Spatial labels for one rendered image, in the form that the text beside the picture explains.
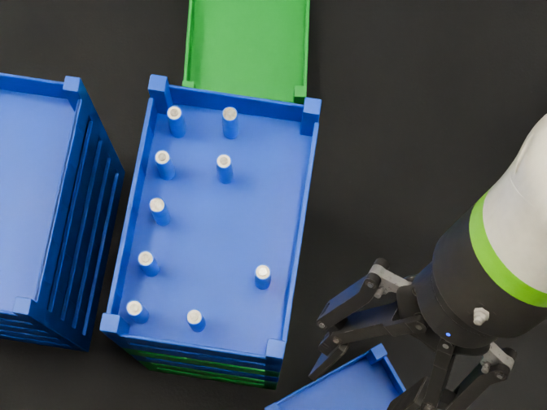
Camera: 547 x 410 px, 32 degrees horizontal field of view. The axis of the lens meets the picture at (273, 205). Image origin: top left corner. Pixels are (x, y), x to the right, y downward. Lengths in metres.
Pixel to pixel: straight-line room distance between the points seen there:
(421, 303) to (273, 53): 0.98
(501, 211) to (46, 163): 0.76
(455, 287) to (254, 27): 1.05
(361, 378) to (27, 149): 0.62
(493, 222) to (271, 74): 1.03
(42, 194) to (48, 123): 0.10
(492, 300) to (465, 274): 0.03
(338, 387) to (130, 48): 0.67
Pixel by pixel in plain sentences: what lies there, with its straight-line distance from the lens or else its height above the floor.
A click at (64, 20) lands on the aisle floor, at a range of 1.69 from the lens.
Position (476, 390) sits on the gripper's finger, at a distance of 0.79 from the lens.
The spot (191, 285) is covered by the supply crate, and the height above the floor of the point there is 0.40.
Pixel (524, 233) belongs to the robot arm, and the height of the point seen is 0.93.
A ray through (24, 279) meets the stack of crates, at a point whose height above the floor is 0.32.
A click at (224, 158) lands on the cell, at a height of 0.47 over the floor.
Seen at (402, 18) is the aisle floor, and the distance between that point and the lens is 1.68.
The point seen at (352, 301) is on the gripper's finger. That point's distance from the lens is 0.77.
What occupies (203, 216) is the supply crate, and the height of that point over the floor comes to 0.40.
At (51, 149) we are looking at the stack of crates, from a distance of 1.26.
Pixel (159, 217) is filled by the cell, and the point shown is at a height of 0.45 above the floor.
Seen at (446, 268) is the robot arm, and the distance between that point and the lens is 0.67.
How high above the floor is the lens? 1.49
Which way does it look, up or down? 75 degrees down
